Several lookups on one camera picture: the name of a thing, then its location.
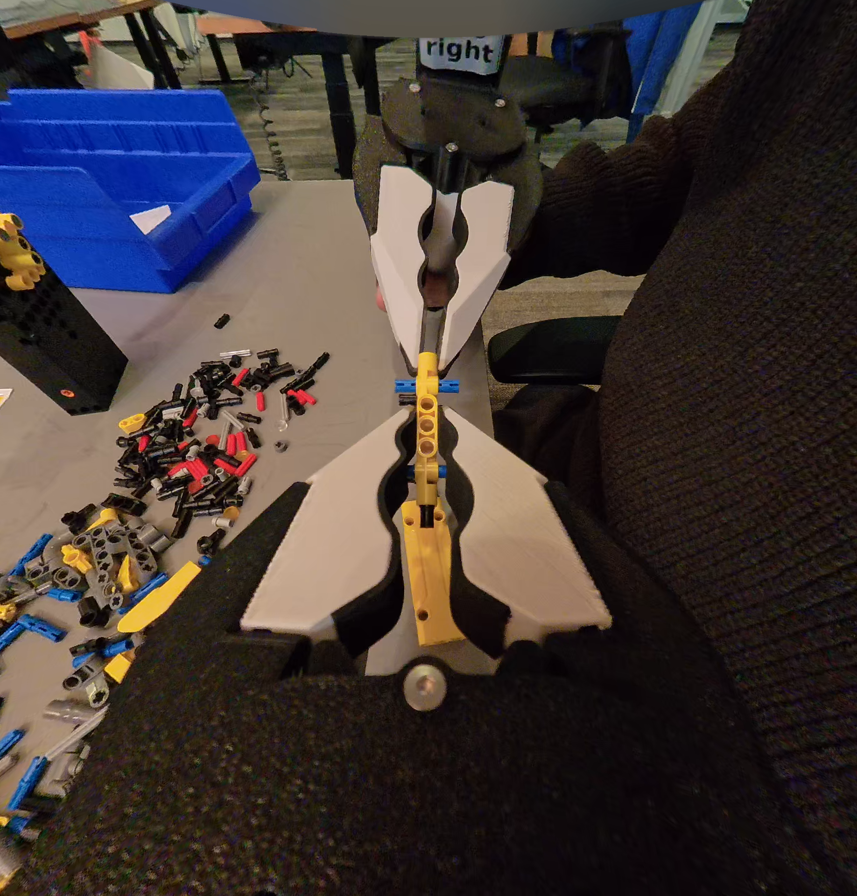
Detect person's black sweater torso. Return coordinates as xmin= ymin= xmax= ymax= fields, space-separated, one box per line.
xmin=492 ymin=0 xmax=857 ymax=896

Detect pile of mixed toy bricks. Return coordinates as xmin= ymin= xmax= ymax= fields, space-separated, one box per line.
xmin=0 ymin=504 xmax=205 ymax=896

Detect black office chair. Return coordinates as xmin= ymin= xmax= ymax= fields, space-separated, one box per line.
xmin=502 ymin=28 xmax=636 ymax=144

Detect blue storage bin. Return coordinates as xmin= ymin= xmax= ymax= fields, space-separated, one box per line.
xmin=0 ymin=87 xmax=263 ymax=295

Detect black coiled cable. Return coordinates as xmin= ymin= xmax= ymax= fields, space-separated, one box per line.
xmin=250 ymin=73 xmax=291 ymax=182

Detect black chair armrest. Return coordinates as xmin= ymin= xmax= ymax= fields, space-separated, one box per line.
xmin=486 ymin=315 xmax=624 ymax=386

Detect wooden desk black legs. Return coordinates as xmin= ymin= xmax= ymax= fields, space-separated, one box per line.
xmin=196 ymin=14 xmax=382 ymax=181
xmin=1 ymin=0 xmax=186 ymax=90

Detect yellow panel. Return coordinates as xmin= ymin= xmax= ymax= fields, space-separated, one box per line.
xmin=400 ymin=498 xmax=466 ymax=648

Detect yellow brick assembly blue pins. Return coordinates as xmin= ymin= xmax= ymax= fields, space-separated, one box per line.
xmin=393 ymin=351 xmax=463 ymax=505

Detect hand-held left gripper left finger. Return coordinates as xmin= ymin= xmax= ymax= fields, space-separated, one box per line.
xmin=239 ymin=406 xmax=419 ymax=660

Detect blue jacket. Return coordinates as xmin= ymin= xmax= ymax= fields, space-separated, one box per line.
xmin=625 ymin=7 xmax=706 ymax=144

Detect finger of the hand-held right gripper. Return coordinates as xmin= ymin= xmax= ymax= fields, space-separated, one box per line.
xmin=369 ymin=164 xmax=436 ymax=378
xmin=437 ymin=181 xmax=517 ymax=373

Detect pile of black red pins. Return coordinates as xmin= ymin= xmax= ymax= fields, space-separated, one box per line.
xmin=112 ymin=346 xmax=331 ymax=540

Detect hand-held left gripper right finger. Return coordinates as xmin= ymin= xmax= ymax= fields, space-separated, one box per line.
xmin=437 ymin=406 xmax=613 ymax=659

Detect white paper bag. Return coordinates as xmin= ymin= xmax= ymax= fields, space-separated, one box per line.
xmin=85 ymin=42 xmax=156 ymax=92

